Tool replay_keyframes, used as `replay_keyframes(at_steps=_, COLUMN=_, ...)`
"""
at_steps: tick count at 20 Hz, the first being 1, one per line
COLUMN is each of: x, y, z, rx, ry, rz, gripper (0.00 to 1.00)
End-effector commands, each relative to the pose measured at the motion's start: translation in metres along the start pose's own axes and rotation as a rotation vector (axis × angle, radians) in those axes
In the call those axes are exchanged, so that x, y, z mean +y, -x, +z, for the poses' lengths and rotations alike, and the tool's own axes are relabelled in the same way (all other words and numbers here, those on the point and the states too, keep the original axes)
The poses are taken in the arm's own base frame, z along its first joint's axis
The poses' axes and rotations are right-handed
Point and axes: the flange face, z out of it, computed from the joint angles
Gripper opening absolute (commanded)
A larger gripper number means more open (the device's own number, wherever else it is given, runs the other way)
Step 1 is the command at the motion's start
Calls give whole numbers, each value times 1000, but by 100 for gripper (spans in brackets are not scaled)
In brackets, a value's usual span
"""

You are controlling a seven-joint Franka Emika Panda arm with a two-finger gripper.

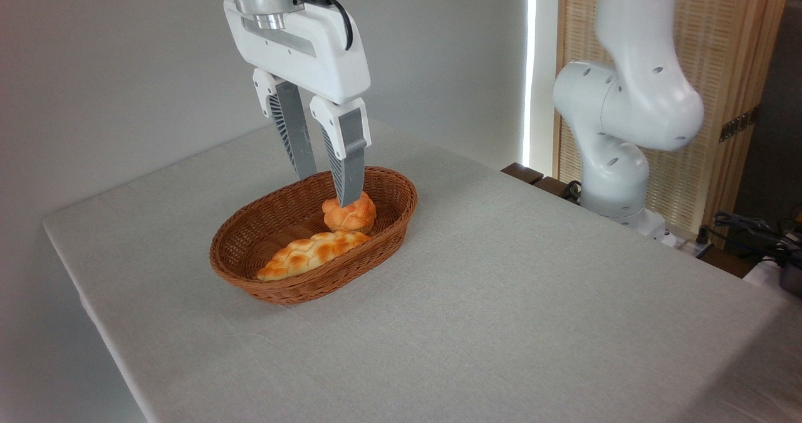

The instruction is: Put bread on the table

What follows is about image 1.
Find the light grey tablecloth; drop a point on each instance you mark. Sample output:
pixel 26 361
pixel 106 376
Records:
pixel 501 316

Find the white power strip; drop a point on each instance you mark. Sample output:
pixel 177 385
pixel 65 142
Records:
pixel 686 245

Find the black metal screen hinge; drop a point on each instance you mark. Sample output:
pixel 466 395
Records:
pixel 738 124

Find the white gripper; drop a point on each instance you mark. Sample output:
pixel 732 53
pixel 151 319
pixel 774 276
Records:
pixel 313 53

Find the round knotted bread roll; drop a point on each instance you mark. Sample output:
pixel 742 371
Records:
pixel 357 217

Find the bamboo folding screen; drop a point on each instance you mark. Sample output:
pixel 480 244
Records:
pixel 727 34

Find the brown oval wicker basket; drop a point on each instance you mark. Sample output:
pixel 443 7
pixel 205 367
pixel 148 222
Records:
pixel 263 222

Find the dark brown wooden block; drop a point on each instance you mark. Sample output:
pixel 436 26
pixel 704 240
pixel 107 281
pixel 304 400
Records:
pixel 554 187
pixel 521 172

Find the long braided bread loaf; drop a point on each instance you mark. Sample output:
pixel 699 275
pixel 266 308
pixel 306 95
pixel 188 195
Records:
pixel 307 254

